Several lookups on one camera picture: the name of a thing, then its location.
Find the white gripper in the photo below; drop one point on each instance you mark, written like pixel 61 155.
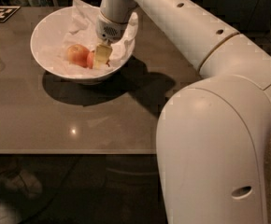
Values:
pixel 109 29

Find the red apple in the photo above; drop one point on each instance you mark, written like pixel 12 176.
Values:
pixel 77 54
pixel 91 63

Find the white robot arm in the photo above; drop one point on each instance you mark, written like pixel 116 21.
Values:
pixel 211 135

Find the white ceramic bowl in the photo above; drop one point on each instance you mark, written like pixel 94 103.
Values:
pixel 41 35

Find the crumpled white paper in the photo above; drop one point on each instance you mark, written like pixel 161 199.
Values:
pixel 79 28

